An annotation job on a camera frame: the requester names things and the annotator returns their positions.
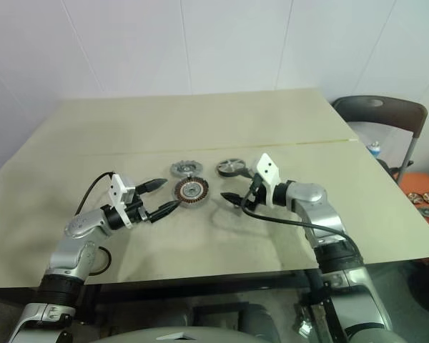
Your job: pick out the beige paper sheet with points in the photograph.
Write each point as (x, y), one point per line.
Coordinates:
(200, 243)

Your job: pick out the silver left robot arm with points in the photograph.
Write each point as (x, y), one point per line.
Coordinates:
(75, 225)

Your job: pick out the gray robot torso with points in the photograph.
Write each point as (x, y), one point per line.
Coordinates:
(146, 334)

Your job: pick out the silver motor end cap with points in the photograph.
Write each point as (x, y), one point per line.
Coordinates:
(183, 168)

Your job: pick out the copper wound motor stator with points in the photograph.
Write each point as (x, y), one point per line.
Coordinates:
(196, 194)

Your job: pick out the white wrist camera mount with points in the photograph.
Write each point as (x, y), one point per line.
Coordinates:
(116, 193)
(268, 169)

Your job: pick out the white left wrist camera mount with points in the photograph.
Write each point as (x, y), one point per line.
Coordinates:
(116, 193)

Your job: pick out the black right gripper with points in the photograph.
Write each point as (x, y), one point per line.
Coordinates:
(255, 199)

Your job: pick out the dark metal wheel disc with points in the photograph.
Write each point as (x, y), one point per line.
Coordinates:
(230, 166)

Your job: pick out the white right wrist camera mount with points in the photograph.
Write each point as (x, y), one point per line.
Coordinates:
(268, 169)

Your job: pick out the dark folding chair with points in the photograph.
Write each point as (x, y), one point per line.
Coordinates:
(379, 107)

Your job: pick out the black table frame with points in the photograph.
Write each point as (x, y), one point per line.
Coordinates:
(200, 286)

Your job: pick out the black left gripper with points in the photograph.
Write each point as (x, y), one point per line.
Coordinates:
(139, 211)

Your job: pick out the dark gray rounded block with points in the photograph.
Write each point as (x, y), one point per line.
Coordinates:
(259, 314)

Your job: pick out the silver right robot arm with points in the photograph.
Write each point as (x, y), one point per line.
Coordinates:
(307, 194)

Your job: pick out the small bottle blue cap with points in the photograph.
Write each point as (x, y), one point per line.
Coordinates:
(374, 149)

